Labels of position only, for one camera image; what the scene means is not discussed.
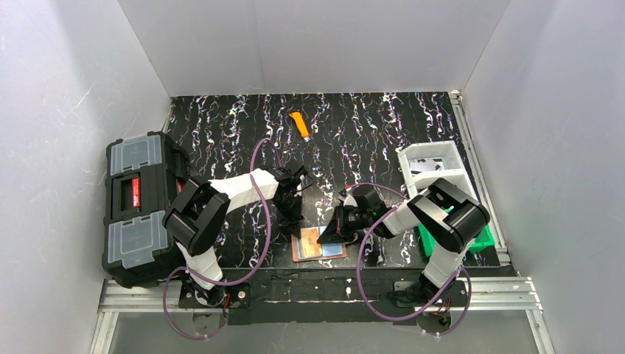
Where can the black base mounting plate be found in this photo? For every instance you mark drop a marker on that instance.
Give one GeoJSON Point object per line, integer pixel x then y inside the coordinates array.
{"type": "Point", "coordinates": [276, 295]}

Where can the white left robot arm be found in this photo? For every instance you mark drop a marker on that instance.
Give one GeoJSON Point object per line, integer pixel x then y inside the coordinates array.
{"type": "Point", "coordinates": [197, 214]}

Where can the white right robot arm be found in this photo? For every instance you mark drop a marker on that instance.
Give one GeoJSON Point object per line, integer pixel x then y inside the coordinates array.
{"type": "Point", "coordinates": [452, 217]}

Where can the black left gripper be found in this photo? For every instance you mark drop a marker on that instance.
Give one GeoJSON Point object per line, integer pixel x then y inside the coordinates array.
{"type": "Point", "coordinates": [291, 212]}

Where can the white credit card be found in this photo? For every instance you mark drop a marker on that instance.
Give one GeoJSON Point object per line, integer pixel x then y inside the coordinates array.
{"type": "Point", "coordinates": [418, 166]}

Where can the aluminium frame rail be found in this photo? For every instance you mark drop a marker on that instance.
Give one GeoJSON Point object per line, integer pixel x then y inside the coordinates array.
{"type": "Point", "coordinates": [488, 293]}

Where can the orange utility knife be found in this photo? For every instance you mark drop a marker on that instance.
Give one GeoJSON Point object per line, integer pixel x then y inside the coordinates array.
{"type": "Point", "coordinates": [298, 119]}

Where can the orange credit card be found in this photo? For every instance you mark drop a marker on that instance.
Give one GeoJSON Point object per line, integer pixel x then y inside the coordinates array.
{"type": "Point", "coordinates": [308, 245]}

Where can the white plastic bin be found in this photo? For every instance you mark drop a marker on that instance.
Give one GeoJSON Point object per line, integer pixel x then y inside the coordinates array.
{"type": "Point", "coordinates": [454, 170]}

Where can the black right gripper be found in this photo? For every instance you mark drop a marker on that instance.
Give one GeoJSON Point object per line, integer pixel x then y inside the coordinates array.
{"type": "Point", "coordinates": [343, 223]}

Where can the green plastic bin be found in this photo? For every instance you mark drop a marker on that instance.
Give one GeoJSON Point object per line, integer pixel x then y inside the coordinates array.
{"type": "Point", "coordinates": [484, 240]}

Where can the black toolbox with clear lids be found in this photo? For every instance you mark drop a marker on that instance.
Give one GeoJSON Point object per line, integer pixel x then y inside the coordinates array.
{"type": "Point", "coordinates": [144, 176]}

